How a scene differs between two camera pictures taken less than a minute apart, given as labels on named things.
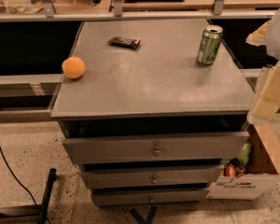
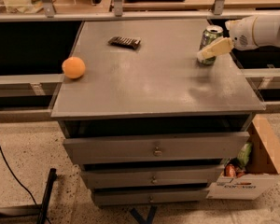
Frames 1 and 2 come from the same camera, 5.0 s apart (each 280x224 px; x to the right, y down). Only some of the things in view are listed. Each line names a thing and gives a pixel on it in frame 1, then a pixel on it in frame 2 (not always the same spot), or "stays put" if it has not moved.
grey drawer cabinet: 150,109 stays put
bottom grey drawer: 133,198 stays put
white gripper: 279,36 to 242,35
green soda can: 210,45 stays put
